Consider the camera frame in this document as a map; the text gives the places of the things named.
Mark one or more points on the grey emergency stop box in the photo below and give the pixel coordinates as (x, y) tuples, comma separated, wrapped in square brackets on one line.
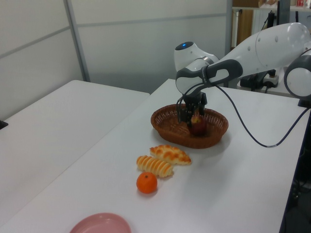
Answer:
[(272, 80)]

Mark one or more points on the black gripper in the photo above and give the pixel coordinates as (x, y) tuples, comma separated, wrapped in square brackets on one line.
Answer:
[(193, 99)]

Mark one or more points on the brown cardboard panel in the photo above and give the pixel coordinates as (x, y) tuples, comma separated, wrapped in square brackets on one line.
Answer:
[(244, 26)]

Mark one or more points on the toy orange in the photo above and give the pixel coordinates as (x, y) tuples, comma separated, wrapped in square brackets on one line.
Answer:
[(147, 183)]

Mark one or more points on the striped toy bread roll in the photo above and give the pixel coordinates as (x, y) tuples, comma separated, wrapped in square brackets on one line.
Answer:
[(155, 165)]

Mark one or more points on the red toy apple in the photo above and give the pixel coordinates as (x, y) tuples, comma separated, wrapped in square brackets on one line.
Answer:
[(198, 128)]

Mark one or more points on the pink plate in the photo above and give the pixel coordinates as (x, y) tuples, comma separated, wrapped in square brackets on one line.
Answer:
[(99, 224)]

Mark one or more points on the black power strip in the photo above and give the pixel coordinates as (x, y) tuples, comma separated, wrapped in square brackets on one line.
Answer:
[(250, 81)]

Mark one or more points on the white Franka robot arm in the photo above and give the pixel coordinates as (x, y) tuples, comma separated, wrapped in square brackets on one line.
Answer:
[(262, 48)]

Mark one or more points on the braided toy bread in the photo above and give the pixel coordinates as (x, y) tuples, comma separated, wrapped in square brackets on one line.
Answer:
[(170, 154)]

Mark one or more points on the brown woven basket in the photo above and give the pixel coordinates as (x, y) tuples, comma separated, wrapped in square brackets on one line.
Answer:
[(170, 131)]

